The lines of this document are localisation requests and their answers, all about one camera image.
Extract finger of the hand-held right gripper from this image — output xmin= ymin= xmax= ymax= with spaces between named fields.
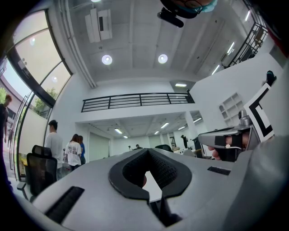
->
xmin=198 ymin=131 xmax=216 ymax=146

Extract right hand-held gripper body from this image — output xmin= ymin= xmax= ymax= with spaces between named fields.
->
xmin=215 ymin=82 xmax=275 ymax=151

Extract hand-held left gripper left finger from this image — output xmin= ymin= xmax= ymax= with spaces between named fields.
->
xmin=31 ymin=148 xmax=164 ymax=231

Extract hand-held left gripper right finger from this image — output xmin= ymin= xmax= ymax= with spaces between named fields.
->
xmin=148 ymin=148 xmax=256 ymax=231

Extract person's right hand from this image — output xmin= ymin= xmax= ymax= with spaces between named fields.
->
xmin=207 ymin=132 xmax=250 ymax=162

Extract black office chair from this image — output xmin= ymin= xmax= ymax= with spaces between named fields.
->
xmin=24 ymin=144 xmax=58 ymax=197

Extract black stair railing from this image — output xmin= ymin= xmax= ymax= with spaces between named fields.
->
xmin=227 ymin=21 xmax=270 ymax=68

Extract black balcony railing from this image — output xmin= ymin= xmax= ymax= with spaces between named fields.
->
xmin=81 ymin=92 xmax=196 ymax=113

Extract black framed glass door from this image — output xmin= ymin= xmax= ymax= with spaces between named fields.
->
xmin=0 ymin=9 xmax=73 ymax=181

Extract teal face mask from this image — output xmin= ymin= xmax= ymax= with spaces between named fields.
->
xmin=176 ymin=0 xmax=218 ymax=14

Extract black-rimmed glasses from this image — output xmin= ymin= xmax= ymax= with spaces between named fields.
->
xmin=184 ymin=0 xmax=204 ymax=9

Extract white ceiling air conditioner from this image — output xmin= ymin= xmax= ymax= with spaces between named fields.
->
xmin=84 ymin=8 xmax=113 ymax=43

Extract white wall shelf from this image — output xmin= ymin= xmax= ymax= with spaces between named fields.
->
xmin=218 ymin=92 xmax=246 ymax=127

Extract black head-mounted camera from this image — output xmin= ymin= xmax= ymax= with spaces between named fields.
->
xmin=157 ymin=7 xmax=185 ymax=28

